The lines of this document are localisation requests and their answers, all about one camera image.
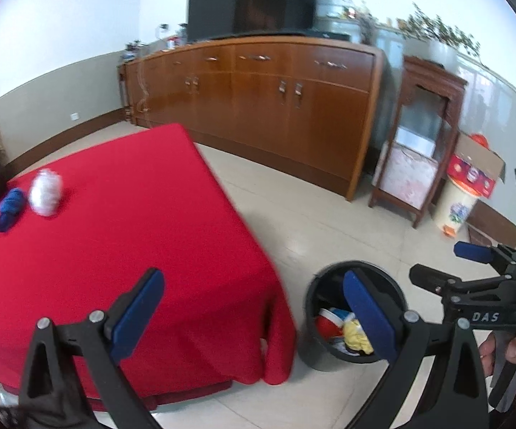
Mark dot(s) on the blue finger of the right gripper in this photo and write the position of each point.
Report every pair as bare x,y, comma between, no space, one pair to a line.
429,279
473,252

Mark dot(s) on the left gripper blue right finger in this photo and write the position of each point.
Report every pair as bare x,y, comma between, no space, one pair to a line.
455,394

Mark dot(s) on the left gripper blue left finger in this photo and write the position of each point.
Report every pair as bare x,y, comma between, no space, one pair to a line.
52,395

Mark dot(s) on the yellow cloth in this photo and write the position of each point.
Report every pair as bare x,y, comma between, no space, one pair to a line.
355,339

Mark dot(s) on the red white paper cup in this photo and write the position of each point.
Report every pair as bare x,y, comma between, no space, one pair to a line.
329,322

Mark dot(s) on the black round trash bin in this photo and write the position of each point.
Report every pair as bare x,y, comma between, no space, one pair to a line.
325,291

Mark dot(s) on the brown floor drain grate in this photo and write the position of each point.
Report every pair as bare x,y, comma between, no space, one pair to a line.
478,238

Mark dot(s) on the cream floral pedal bin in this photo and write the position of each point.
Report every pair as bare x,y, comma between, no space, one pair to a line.
455,203

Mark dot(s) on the open red cardboard box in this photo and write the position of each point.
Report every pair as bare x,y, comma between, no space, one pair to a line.
475,165

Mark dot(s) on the pink floral cushion panel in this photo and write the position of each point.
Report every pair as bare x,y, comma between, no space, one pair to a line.
408,176

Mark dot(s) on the dark carved wooden stand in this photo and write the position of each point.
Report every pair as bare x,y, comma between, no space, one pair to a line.
426,120

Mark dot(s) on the red tablecloth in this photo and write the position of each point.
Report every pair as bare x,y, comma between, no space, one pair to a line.
149,200

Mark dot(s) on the blue crumpled cloth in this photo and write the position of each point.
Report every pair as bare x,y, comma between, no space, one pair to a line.
11,208

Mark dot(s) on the white crumpled plastic bag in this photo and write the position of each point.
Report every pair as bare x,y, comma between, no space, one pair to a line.
45,193

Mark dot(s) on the long wooden sideboard cabinet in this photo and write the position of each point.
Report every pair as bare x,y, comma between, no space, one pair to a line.
302,106

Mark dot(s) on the trailing green plant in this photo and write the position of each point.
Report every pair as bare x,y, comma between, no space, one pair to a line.
420,26

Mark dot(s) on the black flat screen television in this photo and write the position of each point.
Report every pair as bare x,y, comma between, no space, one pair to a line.
213,19

